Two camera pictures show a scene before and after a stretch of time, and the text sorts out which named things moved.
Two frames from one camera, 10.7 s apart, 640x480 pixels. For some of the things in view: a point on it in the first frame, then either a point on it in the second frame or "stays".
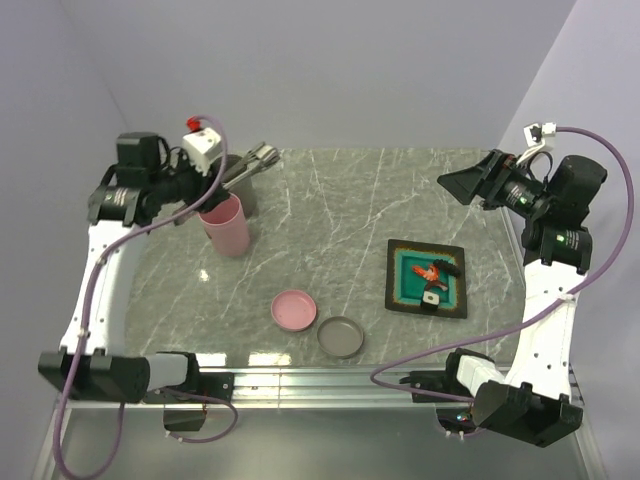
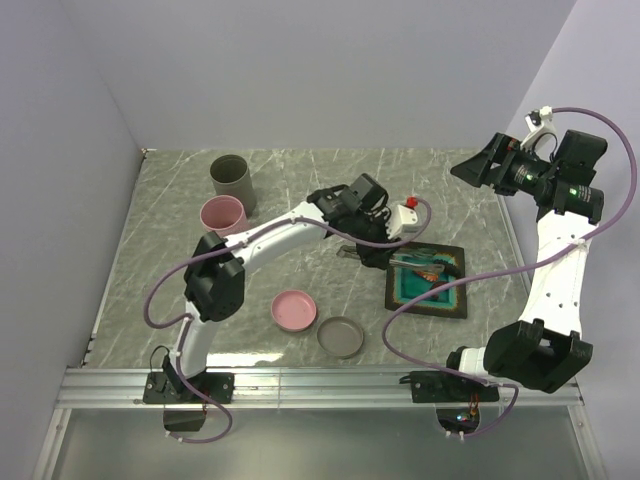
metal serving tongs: [260, 158] to [350, 251]
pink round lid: [293, 310] stays
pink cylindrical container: [227, 227] stays
